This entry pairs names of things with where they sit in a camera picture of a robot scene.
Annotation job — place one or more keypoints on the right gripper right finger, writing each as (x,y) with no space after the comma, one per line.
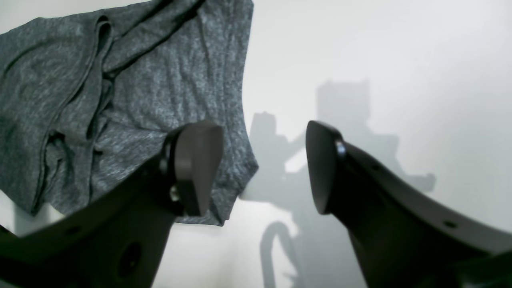
(401,238)

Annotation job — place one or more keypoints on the grey long-sleeve T-shirt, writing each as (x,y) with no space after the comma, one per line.
(87,98)

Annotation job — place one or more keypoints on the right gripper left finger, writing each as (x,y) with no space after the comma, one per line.
(118,241)

